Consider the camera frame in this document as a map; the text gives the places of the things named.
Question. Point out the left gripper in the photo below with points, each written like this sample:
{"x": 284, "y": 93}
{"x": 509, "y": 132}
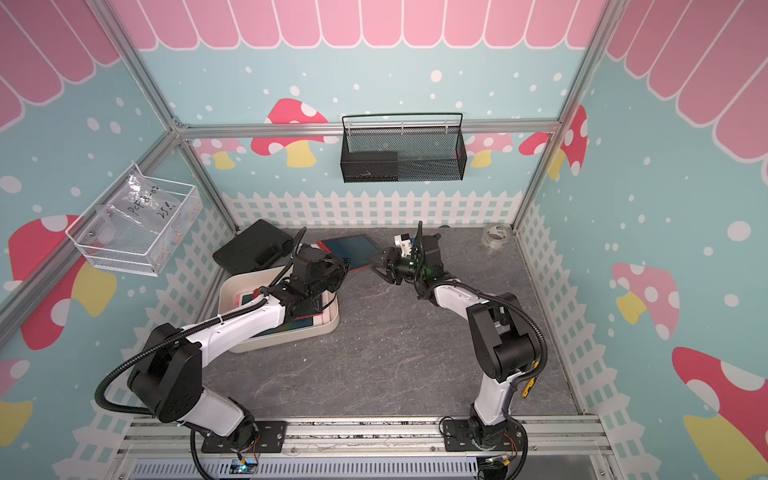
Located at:
{"x": 341, "y": 265}

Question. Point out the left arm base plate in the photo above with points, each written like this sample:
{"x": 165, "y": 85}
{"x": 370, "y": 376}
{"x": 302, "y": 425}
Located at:
{"x": 254, "y": 436}

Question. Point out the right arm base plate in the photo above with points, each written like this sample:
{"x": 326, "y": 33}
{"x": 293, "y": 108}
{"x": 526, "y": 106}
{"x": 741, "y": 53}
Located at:
{"x": 470, "y": 434}

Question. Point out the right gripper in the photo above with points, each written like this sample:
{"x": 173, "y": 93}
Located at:
{"x": 383, "y": 265}

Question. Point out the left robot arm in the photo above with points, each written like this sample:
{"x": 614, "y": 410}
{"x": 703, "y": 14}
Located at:
{"x": 164, "y": 380}

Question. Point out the clear plastic bag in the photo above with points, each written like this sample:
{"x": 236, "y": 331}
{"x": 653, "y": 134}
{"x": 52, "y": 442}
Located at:
{"x": 133, "y": 218}

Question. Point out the pink writing tablet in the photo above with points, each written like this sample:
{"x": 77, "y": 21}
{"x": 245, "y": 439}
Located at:
{"x": 303, "y": 323}

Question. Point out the white wire wall basket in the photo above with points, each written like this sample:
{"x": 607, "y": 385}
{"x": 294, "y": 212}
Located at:
{"x": 152, "y": 261}

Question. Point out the black mesh wall basket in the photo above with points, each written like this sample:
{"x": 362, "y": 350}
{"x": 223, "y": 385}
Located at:
{"x": 430, "y": 146}

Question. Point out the yellow black pliers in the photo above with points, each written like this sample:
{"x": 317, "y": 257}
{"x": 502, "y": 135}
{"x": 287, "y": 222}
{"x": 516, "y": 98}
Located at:
{"x": 528, "y": 387}

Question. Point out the clear tape roll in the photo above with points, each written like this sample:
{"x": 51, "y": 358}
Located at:
{"x": 495, "y": 236}

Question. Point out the black case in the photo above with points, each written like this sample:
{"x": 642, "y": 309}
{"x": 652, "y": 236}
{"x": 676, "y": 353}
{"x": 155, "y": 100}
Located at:
{"x": 256, "y": 248}

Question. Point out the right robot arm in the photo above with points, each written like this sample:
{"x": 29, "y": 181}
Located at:
{"x": 508, "y": 344}

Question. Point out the cream plastic storage box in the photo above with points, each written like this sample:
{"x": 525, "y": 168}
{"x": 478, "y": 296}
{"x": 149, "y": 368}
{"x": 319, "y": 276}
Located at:
{"x": 238, "y": 290}

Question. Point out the red writing tablet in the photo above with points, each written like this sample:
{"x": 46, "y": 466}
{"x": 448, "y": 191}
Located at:
{"x": 356, "y": 248}
{"x": 295, "y": 304}

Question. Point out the black box in basket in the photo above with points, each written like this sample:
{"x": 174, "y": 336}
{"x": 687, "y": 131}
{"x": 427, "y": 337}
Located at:
{"x": 370, "y": 166}

